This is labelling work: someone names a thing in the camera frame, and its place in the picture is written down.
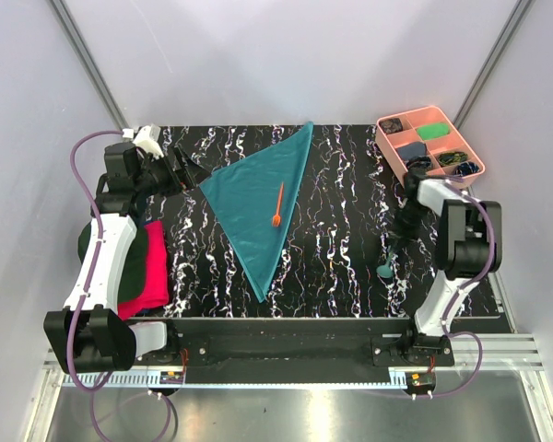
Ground yellow black rolled cloth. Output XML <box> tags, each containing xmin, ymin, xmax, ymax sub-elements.
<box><xmin>437</xmin><ymin>151</ymin><xmax>468</xmax><ymax>168</ymax></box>

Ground green rolled cloth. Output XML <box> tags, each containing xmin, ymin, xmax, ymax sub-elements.
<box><xmin>416</xmin><ymin>122</ymin><xmax>451</xmax><ymax>141</ymax></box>

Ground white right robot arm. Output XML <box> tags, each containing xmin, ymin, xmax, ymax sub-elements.
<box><xmin>184</xmin><ymin>145</ymin><xmax>501</xmax><ymax>366</ymax></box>

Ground aluminium frame post left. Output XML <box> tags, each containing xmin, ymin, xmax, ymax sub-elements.
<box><xmin>47</xmin><ymin>0</ymin><xmax>129</xmax><ymax>129</ymax></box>

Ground dark green baseball cap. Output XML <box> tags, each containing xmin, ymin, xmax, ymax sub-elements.
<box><xmin>76</xmin><ymin>220</ymin><xmax>149</xmax><ymax>305</ymax></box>

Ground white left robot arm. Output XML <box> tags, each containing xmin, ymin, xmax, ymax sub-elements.
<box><xmin>43</xmin><ymin>140</ymin><xmax>181</xmax><ymax>377</ymax></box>

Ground pink compartment tray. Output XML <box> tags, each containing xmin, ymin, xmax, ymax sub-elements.
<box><xmin>375</xmin><ymin>106</ymin><xmax>486</xmax><ymax>189</ymax></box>

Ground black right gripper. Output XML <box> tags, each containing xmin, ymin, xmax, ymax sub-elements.
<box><xmin>387</xmin><ymin>203</ymin><xmax>427</xmax><ymax>251</ymax></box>

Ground orange plastic fork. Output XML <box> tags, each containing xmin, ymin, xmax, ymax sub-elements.
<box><xmin>271</xmin><ymin>182</ymin><xmax>285</xmax><ymax>227</ymax></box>

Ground aluminium front rail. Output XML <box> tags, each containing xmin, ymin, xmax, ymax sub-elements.
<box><xmin>43</xmin><ymin>331</ymin><xmax>545</xmax><ymax>369</ymax></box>

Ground teal plastic spoon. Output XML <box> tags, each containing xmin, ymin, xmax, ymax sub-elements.
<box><xmin>376</xmin><ymin>248</ymin><xmax>395</xmax><ymax>279</ymax></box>

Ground blue black rolled cloth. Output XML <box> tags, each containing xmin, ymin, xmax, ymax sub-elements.
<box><xmin>453</xmin><ymin>161</ymin><xmax>480</xmax><ymax>177</ymax></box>

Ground grey blue rolled cloth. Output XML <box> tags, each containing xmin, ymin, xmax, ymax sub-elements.
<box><xmin>396</xmin><ymin>141</ymin><xmax>427</xmax><ymax>162</ymax></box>

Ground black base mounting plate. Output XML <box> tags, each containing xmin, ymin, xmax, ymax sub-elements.
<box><xmin>135</xmin><ymin>318</ymin><xmax>454</xmax><ymax>386</ymax></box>

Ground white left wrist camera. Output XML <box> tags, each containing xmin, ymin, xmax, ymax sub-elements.
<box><xmin>122</xmin><ymin>124</ymin><xmax>165</xmax><ymax>159</ymax></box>

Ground aluminium frame post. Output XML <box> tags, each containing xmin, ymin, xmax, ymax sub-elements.
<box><xmin>47</xmin><ymin>0</ymin><xmax>129</xmax><ymax>129</ymax></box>
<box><xmin>453</xmin><ymin>0</ymin><xmax>535</xmax><ymax>129</ymax></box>

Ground black patterned rolled cloth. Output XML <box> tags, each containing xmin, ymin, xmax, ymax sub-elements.
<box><xmin>406</xmin><ymin>156</ymin><xmax>433</xmax><ymax>172</ymax></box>

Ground aluminium frame post right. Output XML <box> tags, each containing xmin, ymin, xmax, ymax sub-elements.
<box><xmin>453</xmin><ymin>0</ymin><xmax>535</xmax><ymax>129</ymax></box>

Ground pink folded cloth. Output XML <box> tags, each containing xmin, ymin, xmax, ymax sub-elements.
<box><xmin>118</xmin><ymin>220</ymin><xmax>170</xmax><ymax>320</ymax></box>

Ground dark patterned rolled cloth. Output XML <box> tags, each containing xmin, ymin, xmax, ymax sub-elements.
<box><xmin>380</xmin><ymin>117</ymin><xmax>404</xmax><ymax>134</ymax></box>

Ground teal cloth napkin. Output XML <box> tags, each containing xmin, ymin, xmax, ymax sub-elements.
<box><xmin>200</xmin><ymin>122</ymin><xmax>314</xmax><ymax>303</ymax></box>

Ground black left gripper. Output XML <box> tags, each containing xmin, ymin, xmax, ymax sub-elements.
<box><xmin>134</xmin><ymin>144</ymin><xmax>211</xmax><ymax>198</ymax></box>

